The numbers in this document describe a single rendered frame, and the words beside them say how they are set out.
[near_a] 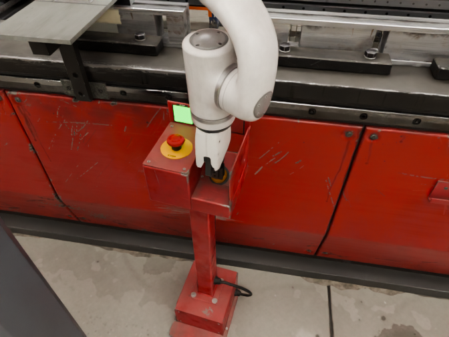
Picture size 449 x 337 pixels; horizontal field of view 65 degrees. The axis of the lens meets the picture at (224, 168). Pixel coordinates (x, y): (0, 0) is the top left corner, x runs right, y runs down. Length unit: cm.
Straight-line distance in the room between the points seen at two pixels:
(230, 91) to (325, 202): 65
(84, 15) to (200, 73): 40
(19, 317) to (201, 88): 53
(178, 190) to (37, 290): 34
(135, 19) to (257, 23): 53
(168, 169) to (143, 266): 84
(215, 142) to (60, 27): 41
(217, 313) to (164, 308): 25
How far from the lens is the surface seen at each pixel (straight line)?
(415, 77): 96
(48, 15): 93
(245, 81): 52
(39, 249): 174
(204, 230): 98
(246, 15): 52
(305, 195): 111
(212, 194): 80
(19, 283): 76
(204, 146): 67
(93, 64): 97
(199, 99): 61
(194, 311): 130
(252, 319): 142
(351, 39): 95
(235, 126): 82
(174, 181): 78
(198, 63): 56
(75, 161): 124
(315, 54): 92
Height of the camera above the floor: 131
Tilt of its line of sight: 45 degrees down
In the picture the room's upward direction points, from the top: straight up
